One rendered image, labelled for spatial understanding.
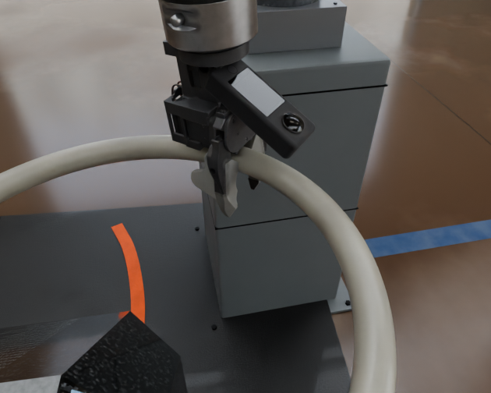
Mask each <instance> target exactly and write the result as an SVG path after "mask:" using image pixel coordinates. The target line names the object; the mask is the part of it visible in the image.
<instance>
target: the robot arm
mask: <svg viewBox="0 0 491 393"><path fill-rule="evenodd" d="M317 1H318V0H158V3H159V7H160V11H161V18H162V23H163V27H164V33H165V37H166V40H165V41H163V45H164V52H165V54H166V55H171V56H175V57H176V59H177V63H178V71H179V75H180V80H181V81H178V83H177V84H174V85H173V86H172V88H171V96H170V97H169V98H167V99H166V100H164V106H165V110H166V114H167V117H168V124H169V127H170V130H171V137H172V140H173V141H175V142H178V143H183V144H185V145H186V146H187V147H190V148H192V149H195V150H199V151H201V150H202V149H203V148H204V147H205V148H208V149H209V150H208V152H207V153H206V155H205V162H204V168H200V169H196V170H193V171H192V172H191V180H192V182H193V184H194V185H195V186H196V187H198V188H199V189H201V190H202V191H204V192H205V193H207V194H208V195H210V196H211V197H213V198H214V199H215V200H216V201H217V203H218V206H219V208H220V209H221V211H222V213H223V214H224V215H225V216H227V217H229V218H230V217H231V215H232V214H233V213H234V211H235V210H236V208H237V207H238V204H237V200H236V197H237V192H238V190H237V188H236V178H237V174H238V162H237V161H234V160H232V159H231V153H232V154H238V151H239V150H240V149H241V148H242V147H248V148H250V149H253V150H256V151H259V152H261V153H263V154H265V151H266V150H267V144H268V145H269V146H270V147H271V148H272V149H274V150H275V151H276V152H277V153H278V154H279V155H280V156H282V157H283V158H284V159H288V158H290V157H291V156H292V155H293V154H294V153H295V152H296V151H297V150H298V149H299V148H300V147H301V146H302V145H303V144H304V143H305V142H306V141H307V140H308V139H309V137H310V136H311V135H312V134H313V132H314V131H315V128H316V127H315V125H314V123H312V122H311V121H310V120H309V119H308V118H307V117H305V116H304V115H303V114H302V113H301V112H300V111H299V110H298V109H297V108H296V107H295V106H294V105H292V104H291V103H290V102H289V101H288V100H286V99H285V98H284V97H283V96H282V95H281V94H279V93H278V92H277V91H276V90H275V89H274V88H273V87H272V86H271V85H270V84H269V83H268V82H266V81H265V80H264V79H263V78H262V77H261V76H259V75H258V74H257V73H256V72H255V71H254V70H252V69H251V68H250V67H249V66H248V65H247V64H245V63H244V62H243V61H242V58H244V57H246V56H247V55H248V53H249V41H251V40H252V39H253V38H254V37H255V35H256V34H257V33H258V18H257V5H263V6H270V7H295V6H301V5H308V4H311V3H314V2H317ZM179 83H181V84H182V85H180V84H179ZM174 86H178V88H176V89H175V90H174ZM179 95H180V96H181V97H180V98H178V99H177V100H176V98H177V96H179ZM171 117H172V118H171ZM172 119H173V122H172ZM173 123H174V125H173ZM174 127H175V129H174Z"/></svg>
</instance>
